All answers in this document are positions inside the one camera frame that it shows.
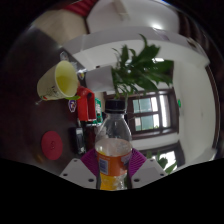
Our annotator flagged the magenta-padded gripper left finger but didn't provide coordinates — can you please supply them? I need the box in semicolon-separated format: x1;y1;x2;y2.
59;148;100;190

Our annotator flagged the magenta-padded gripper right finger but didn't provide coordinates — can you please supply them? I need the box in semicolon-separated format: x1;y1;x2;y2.
127;148;168;190

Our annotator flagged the orange drink plastic bottle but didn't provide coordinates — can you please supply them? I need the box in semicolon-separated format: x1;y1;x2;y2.
94;99;134;191

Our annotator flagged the dark framed window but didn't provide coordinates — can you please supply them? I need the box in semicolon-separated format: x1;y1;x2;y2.
143;141;186;169

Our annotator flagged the black remote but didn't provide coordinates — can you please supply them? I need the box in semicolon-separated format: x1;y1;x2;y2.
73;126;88;155

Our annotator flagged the flat round red coaster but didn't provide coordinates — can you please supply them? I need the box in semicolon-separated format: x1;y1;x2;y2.
41;130;64;161

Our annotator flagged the dark wooden glazed door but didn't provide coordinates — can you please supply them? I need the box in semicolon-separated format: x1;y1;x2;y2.
104;88;178;141

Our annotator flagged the red box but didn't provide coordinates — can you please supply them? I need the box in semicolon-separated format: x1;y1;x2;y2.
76;85;97;123

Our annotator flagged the pale yellow paper cup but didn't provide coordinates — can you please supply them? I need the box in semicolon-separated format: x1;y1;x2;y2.
36;60;80;102

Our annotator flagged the red carpeted staircase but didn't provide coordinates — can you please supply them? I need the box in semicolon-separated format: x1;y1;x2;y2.
64;0;98;16

